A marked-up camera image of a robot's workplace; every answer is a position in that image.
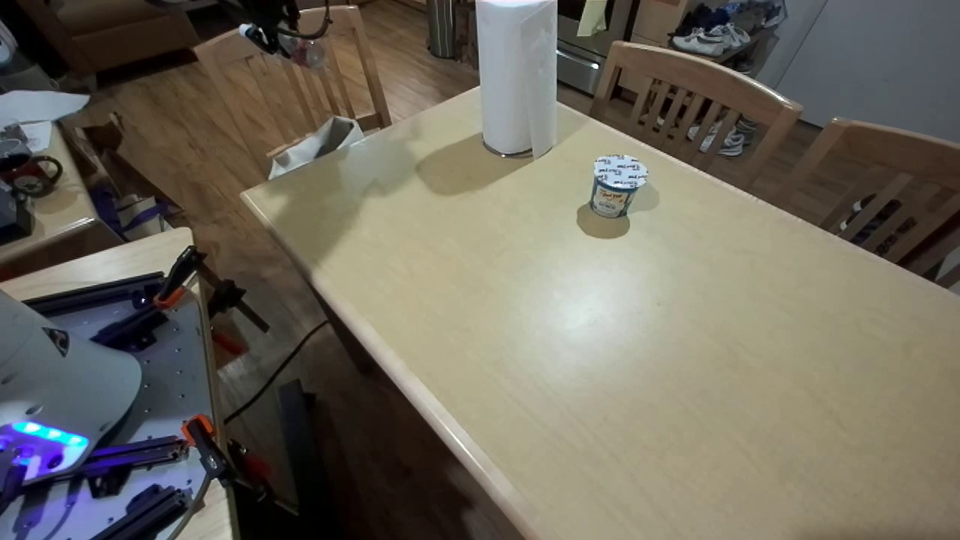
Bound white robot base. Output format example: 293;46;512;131
0;293;144;484

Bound wooden chair far middle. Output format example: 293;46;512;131
592;41;802;188

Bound white sneakers on floor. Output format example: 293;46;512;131
673;23;750;56

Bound black power cord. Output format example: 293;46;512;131
219;314;336;427

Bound side wooden desk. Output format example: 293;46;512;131
0;89;120;278

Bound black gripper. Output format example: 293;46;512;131
241;0;331;56

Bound metal trash can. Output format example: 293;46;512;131
427;0;459;59

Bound orange black clamp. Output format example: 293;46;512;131
148;244;272;342

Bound white paper towel roll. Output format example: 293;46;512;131
476;0;558;157

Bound small white blue cup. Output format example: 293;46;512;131
592;154;648;218

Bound wooden chair far right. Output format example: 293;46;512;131
787;118;960;288

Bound wooden chair behind table left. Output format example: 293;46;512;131
191;4;394;170

